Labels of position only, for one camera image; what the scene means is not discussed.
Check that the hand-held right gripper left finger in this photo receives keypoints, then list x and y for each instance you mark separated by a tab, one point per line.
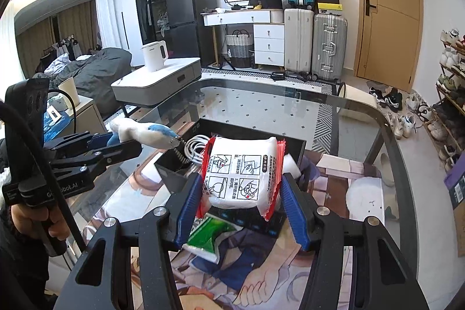
187	212

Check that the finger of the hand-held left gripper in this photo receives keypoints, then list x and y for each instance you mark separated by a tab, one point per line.
120	152
98	139

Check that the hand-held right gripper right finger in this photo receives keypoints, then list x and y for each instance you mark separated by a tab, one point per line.
296	212

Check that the white blue plush toy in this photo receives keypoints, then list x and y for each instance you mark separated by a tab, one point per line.
145	134

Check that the green white packet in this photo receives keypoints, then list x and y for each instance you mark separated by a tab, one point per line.
210	233

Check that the red white wipes packet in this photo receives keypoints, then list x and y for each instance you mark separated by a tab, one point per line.
236	175

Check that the black cardboard box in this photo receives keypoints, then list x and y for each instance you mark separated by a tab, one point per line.
250	132

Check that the person's left forearm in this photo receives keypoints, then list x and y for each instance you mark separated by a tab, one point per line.
18	266

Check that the person's left hand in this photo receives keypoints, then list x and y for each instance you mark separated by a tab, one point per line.
25	221

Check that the wooden bedside cabinet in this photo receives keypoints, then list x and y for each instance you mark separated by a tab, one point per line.
89	117

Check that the small white box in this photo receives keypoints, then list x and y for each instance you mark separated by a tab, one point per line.
54	114

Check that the blue bag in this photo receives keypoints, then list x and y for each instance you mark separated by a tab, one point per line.
58	128

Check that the beige cylindrical bin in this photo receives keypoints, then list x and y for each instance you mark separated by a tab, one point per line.
69	90

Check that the dark grey duvet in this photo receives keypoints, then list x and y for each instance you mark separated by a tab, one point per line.
98	74

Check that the white low side table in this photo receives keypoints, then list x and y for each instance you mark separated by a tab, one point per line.
156	88

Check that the clothes rack with clothes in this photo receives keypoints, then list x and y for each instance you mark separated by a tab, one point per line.
61	46

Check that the printed cartoon desk mat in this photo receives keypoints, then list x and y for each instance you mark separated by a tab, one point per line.
254	277

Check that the white electric kettle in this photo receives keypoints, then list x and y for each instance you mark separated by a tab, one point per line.
152	57

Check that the black white patterned rug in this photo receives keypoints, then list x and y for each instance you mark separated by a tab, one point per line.
261	103

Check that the white sheer curtain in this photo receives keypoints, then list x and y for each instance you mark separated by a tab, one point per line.
109	12

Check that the white chair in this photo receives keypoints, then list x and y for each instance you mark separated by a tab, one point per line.
358	95

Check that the group of assorted sneakers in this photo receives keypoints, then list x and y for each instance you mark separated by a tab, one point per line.
399	121

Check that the woven white grey basket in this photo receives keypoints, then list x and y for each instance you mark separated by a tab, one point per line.
239	48

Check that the purple box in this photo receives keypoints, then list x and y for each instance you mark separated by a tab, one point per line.
456	186

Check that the black fridge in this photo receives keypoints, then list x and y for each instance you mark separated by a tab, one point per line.
189	5

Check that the brown cardboard box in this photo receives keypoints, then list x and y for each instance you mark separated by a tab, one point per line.
459	230

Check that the silver suitcase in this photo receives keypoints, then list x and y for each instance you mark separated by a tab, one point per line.
329	46

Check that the white suitcase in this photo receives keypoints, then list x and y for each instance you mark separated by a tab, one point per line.
298	41

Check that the white dressing table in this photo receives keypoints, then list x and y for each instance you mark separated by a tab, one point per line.
269	41

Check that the wooden shoe rack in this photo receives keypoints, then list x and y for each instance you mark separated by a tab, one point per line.
448	92

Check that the black yellow shoe box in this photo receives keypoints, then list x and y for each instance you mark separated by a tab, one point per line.
329	8

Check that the black pouch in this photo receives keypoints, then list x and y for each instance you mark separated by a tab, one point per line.
271	0

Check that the wooden door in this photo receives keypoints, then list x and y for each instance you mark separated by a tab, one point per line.
392	5

